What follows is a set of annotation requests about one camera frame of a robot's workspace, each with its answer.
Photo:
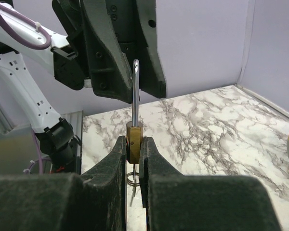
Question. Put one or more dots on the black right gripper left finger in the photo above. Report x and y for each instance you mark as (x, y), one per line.
(93, 201)

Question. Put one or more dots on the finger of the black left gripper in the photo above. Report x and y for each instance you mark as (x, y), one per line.
(152, 80)
(109, 69)

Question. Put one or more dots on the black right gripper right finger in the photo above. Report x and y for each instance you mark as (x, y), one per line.
(175, 202)

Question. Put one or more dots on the brass padlock long shackle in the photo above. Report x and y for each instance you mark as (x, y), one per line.
(135, 128)

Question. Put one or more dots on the small silver key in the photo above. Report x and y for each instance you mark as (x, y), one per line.
(132, 181)

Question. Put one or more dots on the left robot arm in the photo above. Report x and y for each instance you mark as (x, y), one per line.
(21, 36)

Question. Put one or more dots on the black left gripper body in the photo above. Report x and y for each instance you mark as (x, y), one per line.
(70, 62)

